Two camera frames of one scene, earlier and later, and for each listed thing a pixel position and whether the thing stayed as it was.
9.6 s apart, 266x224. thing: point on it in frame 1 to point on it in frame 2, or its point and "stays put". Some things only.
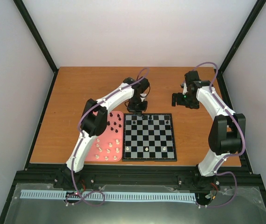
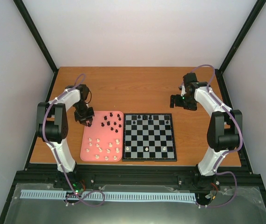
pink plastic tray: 109,146 stays put
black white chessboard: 149,137 stays put
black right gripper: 195,105 stays put
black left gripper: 139,111 to 83,120
